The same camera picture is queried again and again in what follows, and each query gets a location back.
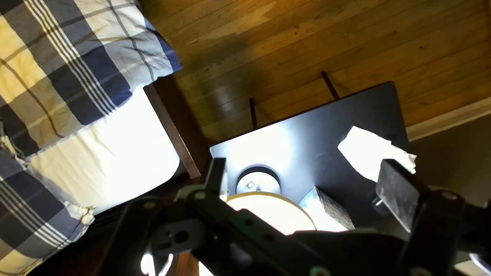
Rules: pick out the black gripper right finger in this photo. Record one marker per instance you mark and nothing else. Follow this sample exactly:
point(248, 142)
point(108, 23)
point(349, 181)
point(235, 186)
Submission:
point(400, 194)

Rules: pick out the white shade table lamp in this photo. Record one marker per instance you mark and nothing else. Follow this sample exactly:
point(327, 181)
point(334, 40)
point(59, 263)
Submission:
point(271, 212)

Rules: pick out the white bed sheet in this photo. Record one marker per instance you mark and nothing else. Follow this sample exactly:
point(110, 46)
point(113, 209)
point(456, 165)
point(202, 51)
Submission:
point(113, 158)

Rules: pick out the black folding side table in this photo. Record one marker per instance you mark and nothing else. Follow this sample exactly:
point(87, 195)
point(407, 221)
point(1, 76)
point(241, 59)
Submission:
point(317, 128)

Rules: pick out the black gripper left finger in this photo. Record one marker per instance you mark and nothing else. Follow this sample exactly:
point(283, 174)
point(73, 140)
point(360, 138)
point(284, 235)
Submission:
point(205, 215)

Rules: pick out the dark wooden headboard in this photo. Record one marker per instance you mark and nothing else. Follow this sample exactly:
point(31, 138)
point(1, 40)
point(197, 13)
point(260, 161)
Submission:
point(177, 128)

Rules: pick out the white crumpled paper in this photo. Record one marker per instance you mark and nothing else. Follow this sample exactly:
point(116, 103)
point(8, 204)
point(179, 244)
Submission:
point(370, 151)

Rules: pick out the blue yellow plaid comforter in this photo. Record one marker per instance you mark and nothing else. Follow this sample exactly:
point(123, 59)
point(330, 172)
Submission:
point(77, 62)

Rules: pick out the blue yellow plaid pillow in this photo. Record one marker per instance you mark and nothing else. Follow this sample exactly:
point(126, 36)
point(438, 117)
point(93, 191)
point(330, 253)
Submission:
point(31, 220)

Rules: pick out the patterned tissue box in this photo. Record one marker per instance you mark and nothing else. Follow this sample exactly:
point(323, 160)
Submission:
point(327, 209)

